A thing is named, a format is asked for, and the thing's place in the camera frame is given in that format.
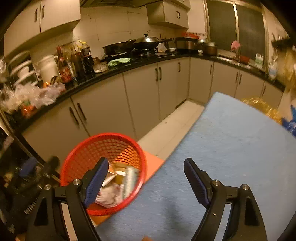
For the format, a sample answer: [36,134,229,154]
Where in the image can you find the teal packet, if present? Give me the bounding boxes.
[122,167,140,200]

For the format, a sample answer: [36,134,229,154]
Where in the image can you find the green cloth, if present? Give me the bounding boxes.
[107,57,131,67]

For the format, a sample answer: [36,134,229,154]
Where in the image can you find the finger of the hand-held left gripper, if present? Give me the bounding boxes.
[20,157,38,178]
[44,156,61,178]

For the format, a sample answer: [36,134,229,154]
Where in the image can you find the range hood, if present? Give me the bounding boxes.
[80,0,167,8]

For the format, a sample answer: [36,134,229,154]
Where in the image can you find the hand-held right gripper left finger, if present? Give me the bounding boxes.
[25,157,110,241]

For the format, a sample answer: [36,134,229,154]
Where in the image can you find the wok with lid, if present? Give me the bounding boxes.
[134,34,174,51]

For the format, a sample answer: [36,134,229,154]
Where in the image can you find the black gas stove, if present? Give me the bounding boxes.
[102,51,176,62]

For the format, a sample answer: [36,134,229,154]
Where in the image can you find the dark wall rack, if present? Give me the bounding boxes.
[271,35,290,49]

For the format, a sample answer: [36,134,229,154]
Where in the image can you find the black kitchen countertop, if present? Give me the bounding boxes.
[14,52,286,132]

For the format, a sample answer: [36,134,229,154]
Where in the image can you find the red mesh basket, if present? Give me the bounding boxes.
[60,133,148,216]

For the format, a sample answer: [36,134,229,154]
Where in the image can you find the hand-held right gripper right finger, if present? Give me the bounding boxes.
[183,158,267,241]

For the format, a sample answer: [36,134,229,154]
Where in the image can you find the small upper wall cabinet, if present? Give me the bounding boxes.
[146,0,191,29]

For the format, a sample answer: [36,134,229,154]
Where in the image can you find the large upper wall cabinets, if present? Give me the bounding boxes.
[3,0,81,58]

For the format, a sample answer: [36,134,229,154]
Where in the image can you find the white blue detergent bottle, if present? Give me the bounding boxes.
[268,59,278,80]

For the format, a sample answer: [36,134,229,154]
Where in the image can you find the dark window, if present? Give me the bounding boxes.
[205,0,269,61]

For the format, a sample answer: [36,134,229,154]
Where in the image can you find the white green detergent bottle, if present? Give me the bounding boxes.
[255,53,264,69]

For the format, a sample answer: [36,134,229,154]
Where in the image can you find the dark frying pan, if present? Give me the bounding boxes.
[102,39,137,56]

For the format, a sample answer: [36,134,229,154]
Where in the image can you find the white dish rack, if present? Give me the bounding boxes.
[7,51,40,86]

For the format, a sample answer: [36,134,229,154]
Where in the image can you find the yellow plastic bag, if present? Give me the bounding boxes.
[240,97,284,126]

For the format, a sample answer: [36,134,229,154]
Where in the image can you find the steel cooking pot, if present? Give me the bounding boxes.
[203,41,218,56]

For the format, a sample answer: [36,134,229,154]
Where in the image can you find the blue tablecloth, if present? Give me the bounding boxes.
[96,91,296,241]

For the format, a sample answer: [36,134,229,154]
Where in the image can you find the row of condiment bottles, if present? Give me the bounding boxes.
[57,40,109,84]

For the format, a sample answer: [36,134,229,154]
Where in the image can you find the white plastic jug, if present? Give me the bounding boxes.
[35,55,59,82]

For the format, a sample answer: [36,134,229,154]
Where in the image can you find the beige lower kitchen cabinets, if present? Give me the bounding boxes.
[22,57,285,160]

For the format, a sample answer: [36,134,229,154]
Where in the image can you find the blue plastic bag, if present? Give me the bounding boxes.
[282,116,296,137]

